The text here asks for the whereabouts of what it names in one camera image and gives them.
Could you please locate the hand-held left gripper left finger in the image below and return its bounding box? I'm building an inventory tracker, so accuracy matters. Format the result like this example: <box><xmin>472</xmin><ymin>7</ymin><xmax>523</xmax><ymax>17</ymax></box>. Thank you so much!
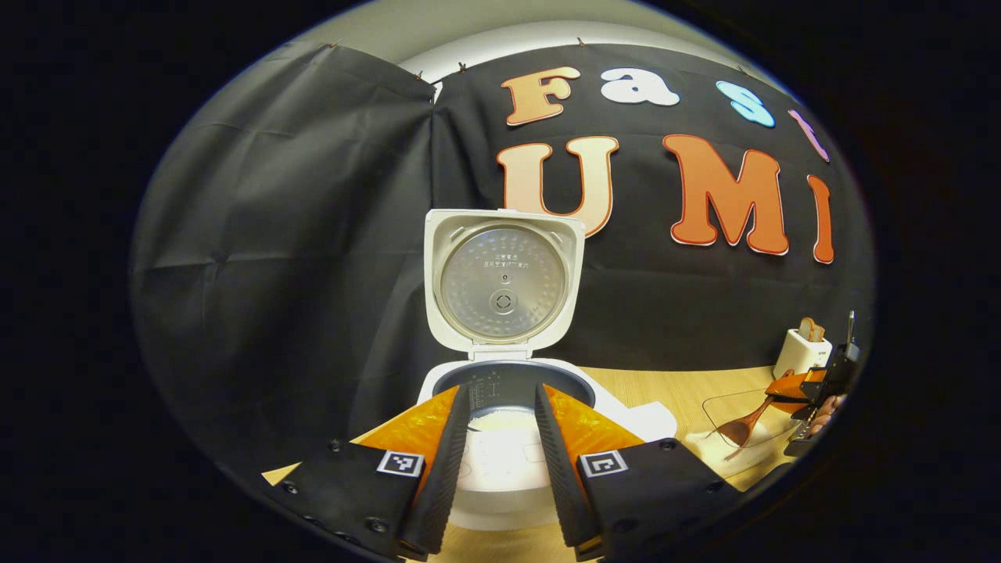
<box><xmin>274</xmin><ymin>383</ymin><xmax>472</xmax><ymax>562</ymax></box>

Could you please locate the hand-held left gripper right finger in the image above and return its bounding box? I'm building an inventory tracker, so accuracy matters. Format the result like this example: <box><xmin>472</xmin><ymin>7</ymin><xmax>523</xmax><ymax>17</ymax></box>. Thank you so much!
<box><xmin>534</xmin><ymin>383</ymin><xmax>744</xmax><ymax>562</ymax></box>

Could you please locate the clear rice container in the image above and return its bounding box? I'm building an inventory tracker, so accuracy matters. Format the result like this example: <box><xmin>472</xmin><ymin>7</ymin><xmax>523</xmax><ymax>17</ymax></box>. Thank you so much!
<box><xmin>684</xmin><ymin>389</ymin><xmax>808</xmax><ymax>479</ymax></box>

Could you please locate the brown wooden spoon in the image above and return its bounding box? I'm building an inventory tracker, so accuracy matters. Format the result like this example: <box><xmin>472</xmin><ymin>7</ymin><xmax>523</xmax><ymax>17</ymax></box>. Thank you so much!
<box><xmin>716</xmin><ymin>374</ymin><xmax>795</xmax><ymax>461</ymax></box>

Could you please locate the white rice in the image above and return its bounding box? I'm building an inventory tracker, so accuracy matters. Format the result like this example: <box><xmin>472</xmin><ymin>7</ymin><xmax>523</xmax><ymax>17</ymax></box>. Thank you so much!
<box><xmin>468</xmin><ymin>407</ymin><xmax>540</xmax><ymax>433</ymax></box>
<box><xmin>688</xmin><ymin>432</ymin><xmax>775</xmax><ymax>475</ymax></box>

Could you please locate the white rice cooker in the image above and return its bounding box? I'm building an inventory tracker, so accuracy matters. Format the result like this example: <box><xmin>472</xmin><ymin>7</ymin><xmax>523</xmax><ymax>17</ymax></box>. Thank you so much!
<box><xmin>417</xmin><ymin>209</ymin><xmax>678</xmax><ymax>533</ymax></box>

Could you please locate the white toaster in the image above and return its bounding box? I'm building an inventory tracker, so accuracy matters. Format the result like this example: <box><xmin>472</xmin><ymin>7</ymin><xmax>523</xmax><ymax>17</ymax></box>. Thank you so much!
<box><xmin>773</xmin><ymin>328</ymin><xmax>833</xmax><ymax>381</ymax></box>

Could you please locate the black backdrop cloth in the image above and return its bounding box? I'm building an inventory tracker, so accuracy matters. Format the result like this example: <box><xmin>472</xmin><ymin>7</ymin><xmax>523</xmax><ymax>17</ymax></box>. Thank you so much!
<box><xmin>129</xmin><ymin>41</ymin><xmax>877</xmax><ymax>478</ymax></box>

